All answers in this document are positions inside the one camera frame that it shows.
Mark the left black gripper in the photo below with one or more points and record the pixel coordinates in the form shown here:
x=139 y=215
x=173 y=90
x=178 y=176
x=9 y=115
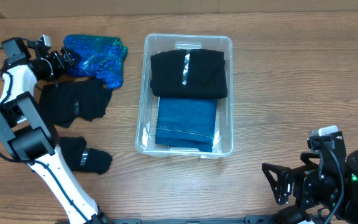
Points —
x=62 y=66

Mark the black ribbed garment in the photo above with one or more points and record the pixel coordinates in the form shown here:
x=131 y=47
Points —
x=195 y=73

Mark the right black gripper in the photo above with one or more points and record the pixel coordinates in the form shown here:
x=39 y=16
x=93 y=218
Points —
x=309 y=175

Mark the black taped garment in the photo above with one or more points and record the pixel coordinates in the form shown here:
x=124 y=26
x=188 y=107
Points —
x=61 y=104

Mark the small black garment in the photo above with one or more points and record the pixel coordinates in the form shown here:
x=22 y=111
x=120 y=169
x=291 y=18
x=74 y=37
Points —
x=80 y=158

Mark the clear plastic storage bin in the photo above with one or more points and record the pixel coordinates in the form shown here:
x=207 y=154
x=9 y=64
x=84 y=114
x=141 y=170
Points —
x=223 y=144

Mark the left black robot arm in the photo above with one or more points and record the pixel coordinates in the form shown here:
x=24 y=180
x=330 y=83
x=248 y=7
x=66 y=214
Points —
x=26 y=136

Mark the blue denim jeans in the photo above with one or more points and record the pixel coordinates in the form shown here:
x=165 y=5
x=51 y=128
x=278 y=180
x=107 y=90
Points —
x=186 y=122

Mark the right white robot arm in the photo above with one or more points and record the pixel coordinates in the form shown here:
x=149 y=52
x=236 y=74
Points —
x=331 y=152

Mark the blue green sparkly fabric bundle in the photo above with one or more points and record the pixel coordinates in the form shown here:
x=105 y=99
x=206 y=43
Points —
x=100 y=57

